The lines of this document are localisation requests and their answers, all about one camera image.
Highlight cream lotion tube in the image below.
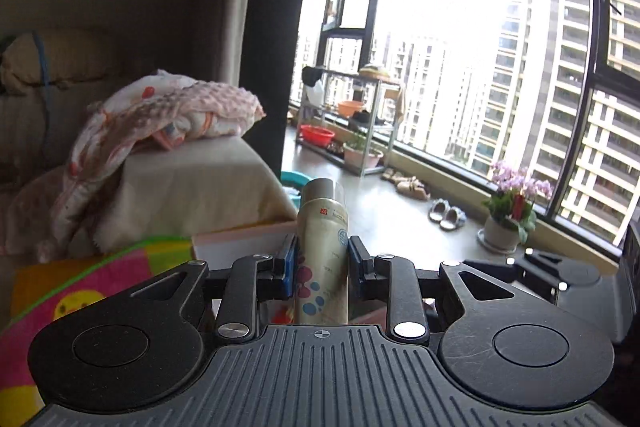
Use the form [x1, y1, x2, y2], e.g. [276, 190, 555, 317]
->
[294, 178, 349, 325]

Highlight pink cardboard box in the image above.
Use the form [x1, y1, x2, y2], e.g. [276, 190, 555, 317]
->
[191, 219, 392, 327]

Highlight teal plastic basin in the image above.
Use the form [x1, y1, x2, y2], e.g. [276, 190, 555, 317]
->
[280, 170, 312, 208]

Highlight grey slippers pair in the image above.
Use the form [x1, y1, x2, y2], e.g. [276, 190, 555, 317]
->
[428, 198, 466, 232]

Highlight potted pink flower plant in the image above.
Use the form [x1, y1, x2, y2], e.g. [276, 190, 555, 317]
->
[482, 161, 553, 255]

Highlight red plastic basin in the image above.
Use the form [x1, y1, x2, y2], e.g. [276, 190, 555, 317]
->
[299, 124, 335, 148]

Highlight beige covered sofa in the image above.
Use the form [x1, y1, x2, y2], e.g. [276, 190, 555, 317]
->
[1, 66, 296, 263]

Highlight metal balcony shelf rack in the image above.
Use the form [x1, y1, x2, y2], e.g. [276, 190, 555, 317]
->
[296, 64, 405, 176]

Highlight pink floral blanket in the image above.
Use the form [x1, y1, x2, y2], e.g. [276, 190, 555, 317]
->
[50, 70, 266, 251]

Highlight colourful cartoon play mat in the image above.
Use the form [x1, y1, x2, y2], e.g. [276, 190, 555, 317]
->
[0, 234, 296, 427]

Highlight beige pillow with blue strap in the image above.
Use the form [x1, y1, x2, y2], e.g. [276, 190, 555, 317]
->
[1, 28, 124, 95]

